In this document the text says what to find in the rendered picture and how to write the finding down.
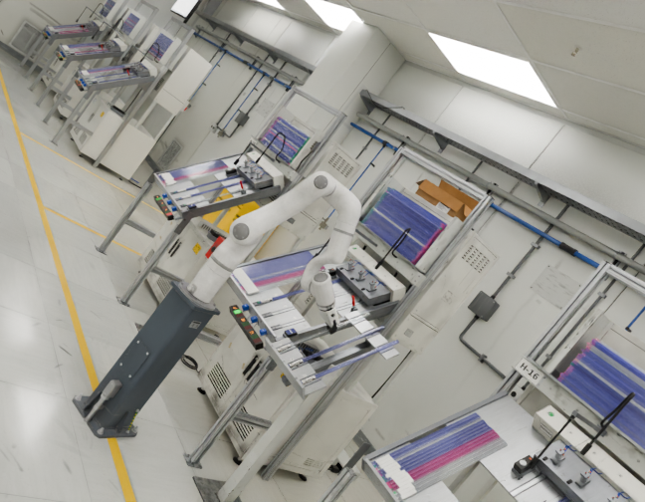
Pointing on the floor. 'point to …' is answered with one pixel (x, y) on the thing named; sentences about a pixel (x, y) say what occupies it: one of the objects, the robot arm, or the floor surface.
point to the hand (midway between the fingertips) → (330, 328)
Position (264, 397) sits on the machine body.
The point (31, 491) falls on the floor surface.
